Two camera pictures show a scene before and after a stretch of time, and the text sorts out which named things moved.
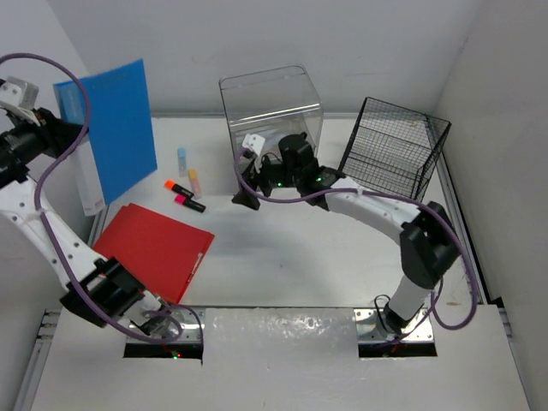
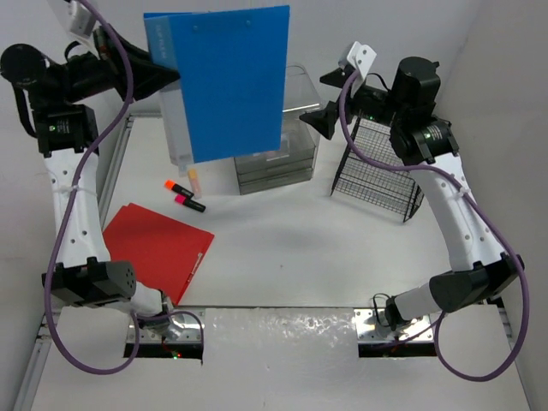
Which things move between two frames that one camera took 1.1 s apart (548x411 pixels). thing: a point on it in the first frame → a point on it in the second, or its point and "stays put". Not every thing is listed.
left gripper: [56, 134] → [147, 76]
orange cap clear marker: [195, 182] stays put
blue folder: [119, 125] → [233, 65]
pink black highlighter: [181, 199] stays put
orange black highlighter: [171, 185] stays put
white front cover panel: [279, 359] stays put
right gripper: [247, 176] → [324, 120]
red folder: [159, 252] stays put
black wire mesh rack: [394, 149] stays put
